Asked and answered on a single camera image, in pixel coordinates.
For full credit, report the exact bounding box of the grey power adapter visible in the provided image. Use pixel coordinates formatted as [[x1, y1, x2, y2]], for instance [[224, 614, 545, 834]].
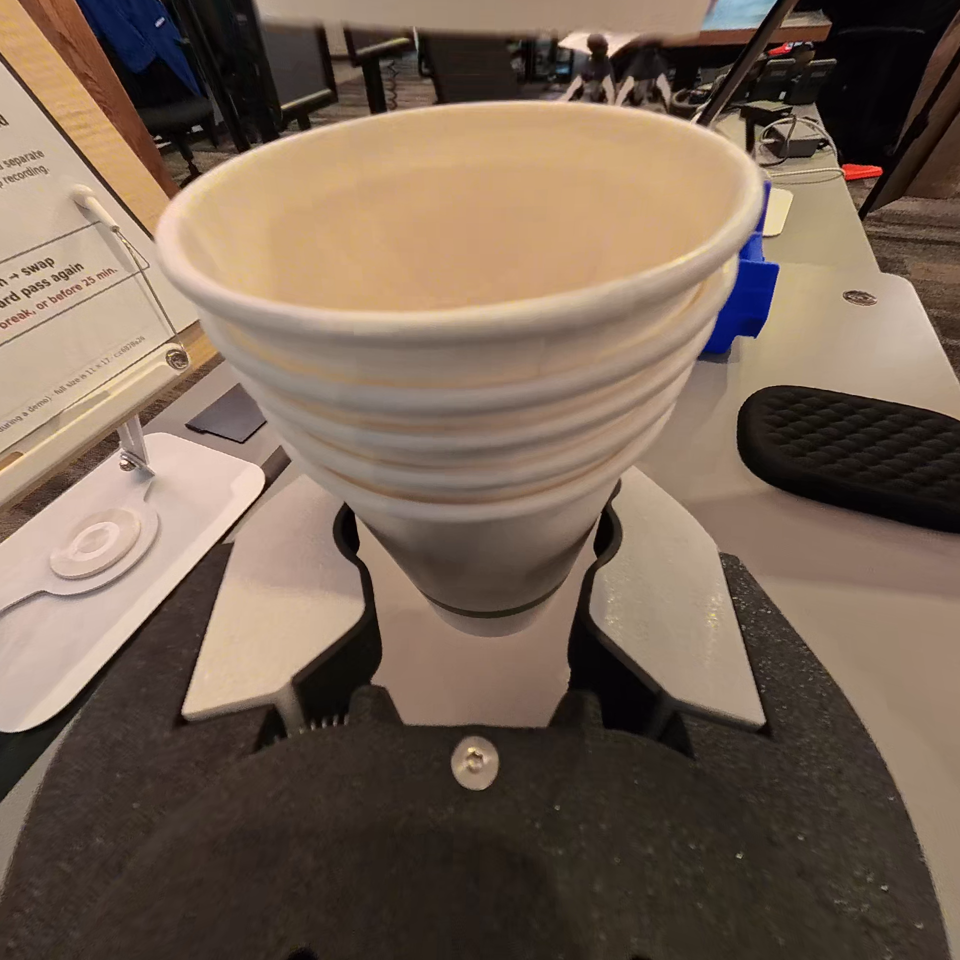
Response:
[[741, 101, 835, 160]]

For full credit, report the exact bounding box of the idle black hand-held gripper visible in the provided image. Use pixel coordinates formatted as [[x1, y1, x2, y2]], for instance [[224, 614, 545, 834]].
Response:
[[615, 51, 674, 108], [562, 33, 620, 104]]

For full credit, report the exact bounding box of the tan jacket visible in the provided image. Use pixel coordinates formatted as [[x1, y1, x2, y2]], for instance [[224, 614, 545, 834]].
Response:
[[858, 30, 960, 220]]

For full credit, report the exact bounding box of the black office chair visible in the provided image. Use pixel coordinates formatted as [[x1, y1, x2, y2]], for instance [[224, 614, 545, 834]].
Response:
[[138, 96, 220, 175]]

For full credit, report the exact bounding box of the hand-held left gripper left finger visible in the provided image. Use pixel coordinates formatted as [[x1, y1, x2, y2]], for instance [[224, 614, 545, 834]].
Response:
[[180, 474, 381, 727]]

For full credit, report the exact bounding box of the black quilted wrist pad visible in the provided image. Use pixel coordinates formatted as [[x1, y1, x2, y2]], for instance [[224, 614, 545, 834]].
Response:
[[737, 384, 960, 535]]

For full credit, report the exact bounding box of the blue plastic bin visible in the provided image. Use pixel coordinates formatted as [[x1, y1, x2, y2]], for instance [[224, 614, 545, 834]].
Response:
[[701, 176, 781, 355]]

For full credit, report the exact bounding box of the printed instruction sheet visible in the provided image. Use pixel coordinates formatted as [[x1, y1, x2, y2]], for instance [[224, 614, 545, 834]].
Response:
[[0, 56, 179, 451]]

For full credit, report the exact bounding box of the white paper cup green stripe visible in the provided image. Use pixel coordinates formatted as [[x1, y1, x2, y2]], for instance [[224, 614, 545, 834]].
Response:
[[273, 393, 678, 487], [198, 262, 741, 402], [232, 337, 708, 447], [255, 0, 714, 39], [311, 438, 655, 639], [155, 101, 766, 352]]

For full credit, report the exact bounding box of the black desk strip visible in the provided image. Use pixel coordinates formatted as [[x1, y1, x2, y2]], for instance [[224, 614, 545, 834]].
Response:
[[185, 390, 269, 445]]

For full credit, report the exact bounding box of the wooden post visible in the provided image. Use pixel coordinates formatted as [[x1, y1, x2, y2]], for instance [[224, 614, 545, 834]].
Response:
[[15, 0, 179, 198]]

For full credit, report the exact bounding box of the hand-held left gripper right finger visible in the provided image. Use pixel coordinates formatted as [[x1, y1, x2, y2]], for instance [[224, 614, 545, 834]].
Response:
[[570, 467, 768, 735]]

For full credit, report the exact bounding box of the blue jacket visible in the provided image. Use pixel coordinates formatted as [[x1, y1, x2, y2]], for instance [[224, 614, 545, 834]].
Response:
[[75, 0, 205, 100]]

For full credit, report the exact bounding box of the black framed board stand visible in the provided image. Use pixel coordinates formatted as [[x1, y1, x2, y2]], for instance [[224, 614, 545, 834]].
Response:
[[258, 22, 340, 135]]

